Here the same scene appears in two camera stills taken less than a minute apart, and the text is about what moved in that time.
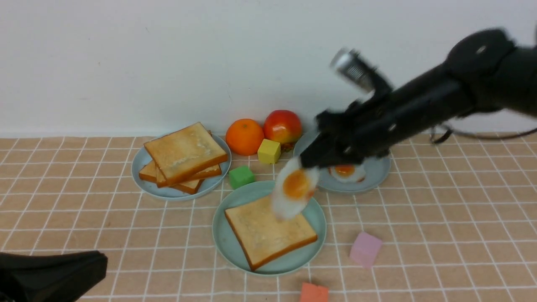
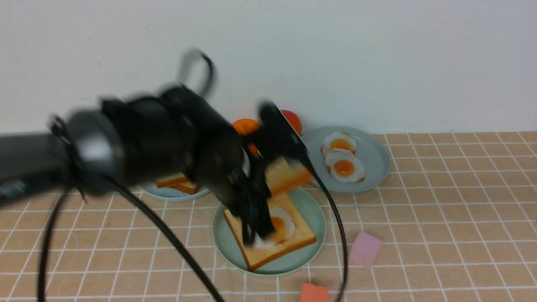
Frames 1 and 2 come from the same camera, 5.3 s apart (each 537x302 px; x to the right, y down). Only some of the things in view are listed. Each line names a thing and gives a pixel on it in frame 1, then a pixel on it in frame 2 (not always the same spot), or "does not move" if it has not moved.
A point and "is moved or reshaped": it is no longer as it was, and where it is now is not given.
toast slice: [261, 236] does not move
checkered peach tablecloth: [454, 220] does not move
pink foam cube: [365, 249] does not move
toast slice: [182, 153] is moved or reshaped
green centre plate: [230, 248] does not move
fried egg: [295, 187] -> [285, 228]
